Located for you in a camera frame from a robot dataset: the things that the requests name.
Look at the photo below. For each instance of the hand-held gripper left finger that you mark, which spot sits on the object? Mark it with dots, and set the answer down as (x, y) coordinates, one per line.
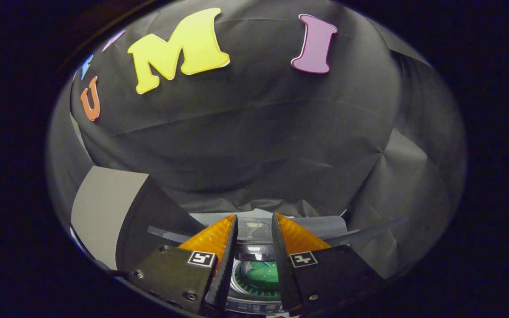
(226, 274)

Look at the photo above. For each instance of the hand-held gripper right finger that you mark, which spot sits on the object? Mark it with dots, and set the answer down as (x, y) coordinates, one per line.
(281, 269)

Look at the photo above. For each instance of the green polo shirt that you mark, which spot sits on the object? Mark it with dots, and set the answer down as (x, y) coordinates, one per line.
(261, 274)

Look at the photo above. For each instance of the grey washing machine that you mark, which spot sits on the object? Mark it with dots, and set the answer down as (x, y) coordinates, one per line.
(320, 225)

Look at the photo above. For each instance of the grey cabinet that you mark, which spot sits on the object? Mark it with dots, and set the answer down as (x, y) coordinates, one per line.
(108, 207)

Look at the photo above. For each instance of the black backdrop cloth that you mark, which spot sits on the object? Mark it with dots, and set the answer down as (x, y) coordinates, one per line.
(245, 132)

